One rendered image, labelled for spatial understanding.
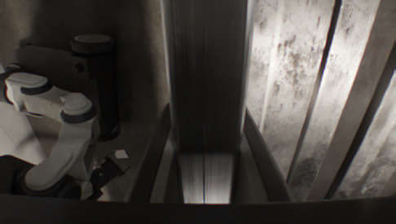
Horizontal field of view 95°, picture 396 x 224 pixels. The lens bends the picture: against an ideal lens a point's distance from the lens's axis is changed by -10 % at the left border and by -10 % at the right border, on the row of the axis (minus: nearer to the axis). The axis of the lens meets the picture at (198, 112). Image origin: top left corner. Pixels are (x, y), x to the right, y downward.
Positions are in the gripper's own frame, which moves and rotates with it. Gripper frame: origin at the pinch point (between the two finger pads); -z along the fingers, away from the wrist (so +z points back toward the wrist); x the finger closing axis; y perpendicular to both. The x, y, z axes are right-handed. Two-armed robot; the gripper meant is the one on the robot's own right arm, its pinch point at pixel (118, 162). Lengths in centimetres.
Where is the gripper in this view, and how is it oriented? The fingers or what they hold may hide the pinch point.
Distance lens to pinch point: 110.5
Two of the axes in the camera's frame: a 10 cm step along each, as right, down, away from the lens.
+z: -3.9, 3.6, -8.5
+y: 5.8, -6.3, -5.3
